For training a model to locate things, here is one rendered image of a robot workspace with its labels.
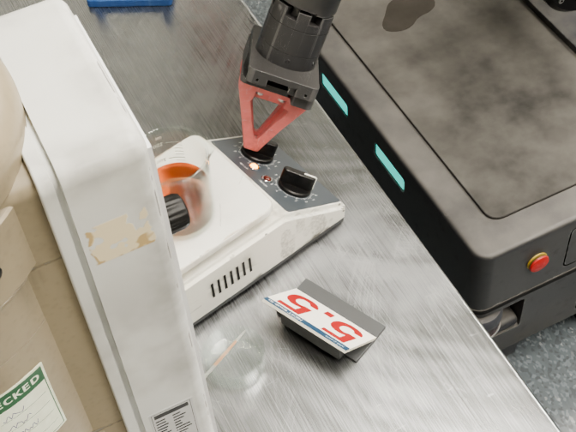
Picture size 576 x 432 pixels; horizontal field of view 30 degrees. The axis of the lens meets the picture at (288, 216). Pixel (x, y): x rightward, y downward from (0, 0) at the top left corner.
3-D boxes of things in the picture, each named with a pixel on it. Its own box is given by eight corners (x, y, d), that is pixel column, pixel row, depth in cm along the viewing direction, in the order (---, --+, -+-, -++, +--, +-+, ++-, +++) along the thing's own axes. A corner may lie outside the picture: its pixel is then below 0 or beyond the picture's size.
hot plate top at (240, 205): (197, 136, 101) (196, 130, 101) (278, 211, 95) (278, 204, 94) (91, 203, 97) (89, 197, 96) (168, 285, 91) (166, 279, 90)
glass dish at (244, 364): (260, 395, 93) (257, 382, 91) (198, 386, 94) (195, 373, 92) (272, 341, 96) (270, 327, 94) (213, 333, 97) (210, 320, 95)
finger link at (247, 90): (214, 149, 100) (247, 62, 95) (219, 115, 106) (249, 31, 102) (284, 171, 101) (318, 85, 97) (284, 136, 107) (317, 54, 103)
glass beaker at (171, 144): (151, 252, 92) (134, 189, 86) (142, 196, 96) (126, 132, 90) (231, 237, 93) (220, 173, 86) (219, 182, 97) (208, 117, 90)
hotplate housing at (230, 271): (263, 148, 110) (257, 93, 104) (348, 223, 104) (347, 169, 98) (82, 266, 102) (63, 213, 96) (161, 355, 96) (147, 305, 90)
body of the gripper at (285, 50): (243, 86, 94) (270, 9, 91) (247, 40, 103) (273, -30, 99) (312, 108, 95) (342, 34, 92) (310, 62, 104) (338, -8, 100)
